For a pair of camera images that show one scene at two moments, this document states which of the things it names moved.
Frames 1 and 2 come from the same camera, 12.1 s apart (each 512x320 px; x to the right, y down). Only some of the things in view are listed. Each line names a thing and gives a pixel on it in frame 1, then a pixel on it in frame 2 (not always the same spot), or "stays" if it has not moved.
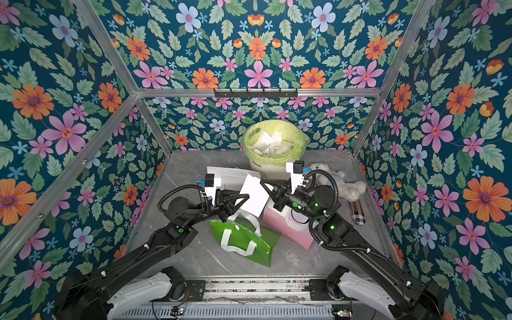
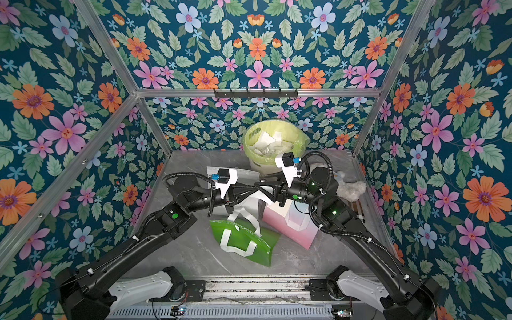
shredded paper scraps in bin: x=267 y=144 stays
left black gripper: x=222 y=205 → x=232 y=194
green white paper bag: x=241 y=235 stays
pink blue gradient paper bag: x=291 y=224 stays
